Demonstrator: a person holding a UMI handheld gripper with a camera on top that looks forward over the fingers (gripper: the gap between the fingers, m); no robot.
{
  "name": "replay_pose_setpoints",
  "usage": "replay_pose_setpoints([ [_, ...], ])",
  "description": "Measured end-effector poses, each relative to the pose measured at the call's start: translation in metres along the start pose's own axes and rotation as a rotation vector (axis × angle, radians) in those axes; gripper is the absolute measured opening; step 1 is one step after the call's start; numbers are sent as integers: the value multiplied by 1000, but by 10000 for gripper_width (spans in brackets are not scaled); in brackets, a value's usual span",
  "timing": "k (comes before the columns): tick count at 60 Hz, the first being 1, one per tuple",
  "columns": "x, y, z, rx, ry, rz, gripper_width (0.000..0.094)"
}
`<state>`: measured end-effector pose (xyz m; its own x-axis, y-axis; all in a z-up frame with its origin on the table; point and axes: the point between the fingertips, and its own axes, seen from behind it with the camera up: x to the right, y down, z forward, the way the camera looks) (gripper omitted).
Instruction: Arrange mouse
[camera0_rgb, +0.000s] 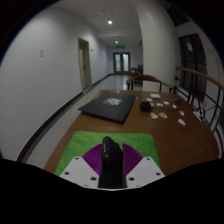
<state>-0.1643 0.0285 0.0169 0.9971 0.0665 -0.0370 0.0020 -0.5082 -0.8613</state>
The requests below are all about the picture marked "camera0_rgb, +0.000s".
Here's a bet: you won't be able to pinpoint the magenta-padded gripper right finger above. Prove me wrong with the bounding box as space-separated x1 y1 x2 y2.
121 143 166 188

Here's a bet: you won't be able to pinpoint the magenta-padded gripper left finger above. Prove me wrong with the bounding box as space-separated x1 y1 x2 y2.
59 143 104 188

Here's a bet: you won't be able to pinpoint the green mouse pad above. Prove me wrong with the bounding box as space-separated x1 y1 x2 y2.
54 130 162 177

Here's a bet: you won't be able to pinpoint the black closed laptop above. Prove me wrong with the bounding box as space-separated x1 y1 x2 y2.
78 91 139 124

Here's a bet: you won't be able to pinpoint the white notepad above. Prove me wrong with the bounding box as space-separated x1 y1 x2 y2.
192 110 203 122

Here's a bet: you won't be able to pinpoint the wooden armchair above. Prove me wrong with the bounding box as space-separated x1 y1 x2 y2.
125 74 175 94

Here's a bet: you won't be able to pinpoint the dark wooden chair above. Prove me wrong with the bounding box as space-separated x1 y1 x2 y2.
130 64 144 78

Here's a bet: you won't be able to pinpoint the beige side door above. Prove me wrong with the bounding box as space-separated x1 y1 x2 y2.
77 37 93 90

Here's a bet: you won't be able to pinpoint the black railing with wooden handrail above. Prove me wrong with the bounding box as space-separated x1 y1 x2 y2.
173 66 224 138

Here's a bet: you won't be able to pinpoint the glass double door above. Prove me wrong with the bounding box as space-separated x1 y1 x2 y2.
113 51 131 75

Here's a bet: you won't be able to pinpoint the dark framed window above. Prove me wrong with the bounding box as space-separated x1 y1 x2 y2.
178 33 208 102

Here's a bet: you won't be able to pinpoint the recessed ceiling lights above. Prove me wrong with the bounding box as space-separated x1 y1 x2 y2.
107 19 120 45

